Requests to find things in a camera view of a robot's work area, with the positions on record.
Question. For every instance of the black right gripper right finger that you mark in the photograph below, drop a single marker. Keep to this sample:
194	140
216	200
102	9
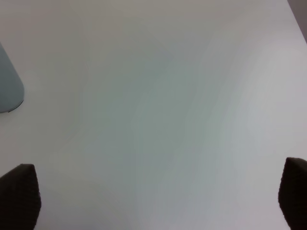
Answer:
292	195

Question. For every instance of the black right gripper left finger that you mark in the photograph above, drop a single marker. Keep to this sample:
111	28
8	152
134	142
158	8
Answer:
20	200

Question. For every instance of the teal plastic cup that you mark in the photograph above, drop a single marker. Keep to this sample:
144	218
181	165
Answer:
11	86

